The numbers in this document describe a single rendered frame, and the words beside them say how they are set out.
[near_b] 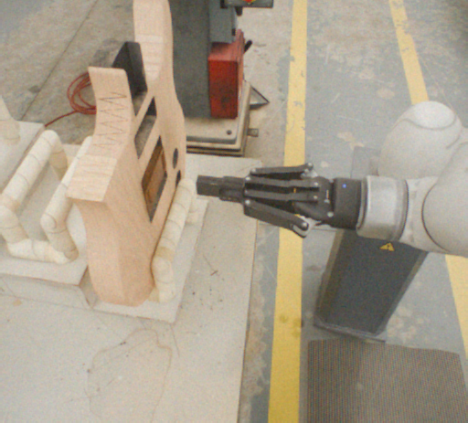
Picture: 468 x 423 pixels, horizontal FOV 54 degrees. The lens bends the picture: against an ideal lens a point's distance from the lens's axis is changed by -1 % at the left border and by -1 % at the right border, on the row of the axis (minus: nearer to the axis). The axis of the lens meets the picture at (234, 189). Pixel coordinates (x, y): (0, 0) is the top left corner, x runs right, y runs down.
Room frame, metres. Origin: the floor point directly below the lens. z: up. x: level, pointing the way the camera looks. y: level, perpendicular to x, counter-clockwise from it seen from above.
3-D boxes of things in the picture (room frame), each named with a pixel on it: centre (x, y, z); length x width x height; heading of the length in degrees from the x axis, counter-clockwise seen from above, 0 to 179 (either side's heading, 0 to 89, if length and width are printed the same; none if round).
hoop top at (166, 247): (0.46, 0.10, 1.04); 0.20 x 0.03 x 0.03; 170
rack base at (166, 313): (0.47, 0.15, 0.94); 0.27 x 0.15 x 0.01; 171
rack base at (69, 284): (0.50, 0.30, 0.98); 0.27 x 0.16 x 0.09; 171
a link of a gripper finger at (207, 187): (0.44, 0.02, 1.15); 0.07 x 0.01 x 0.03; 81
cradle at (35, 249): (0.41, 0.32, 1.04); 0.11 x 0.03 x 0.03; 81
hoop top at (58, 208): (0.49, 0.26, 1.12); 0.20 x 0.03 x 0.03; 170
